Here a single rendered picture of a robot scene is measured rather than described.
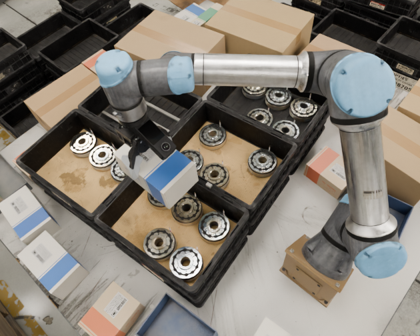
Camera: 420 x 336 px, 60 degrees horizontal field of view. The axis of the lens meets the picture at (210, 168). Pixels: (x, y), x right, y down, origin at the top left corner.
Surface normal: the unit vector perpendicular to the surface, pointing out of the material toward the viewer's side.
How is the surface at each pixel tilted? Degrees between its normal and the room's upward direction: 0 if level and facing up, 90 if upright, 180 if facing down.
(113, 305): 0
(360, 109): 48
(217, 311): 0
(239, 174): 0
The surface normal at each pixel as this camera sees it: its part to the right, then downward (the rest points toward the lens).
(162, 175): -0.07, -0.54
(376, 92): -0.04, 0.26
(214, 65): 0.00, -0.04
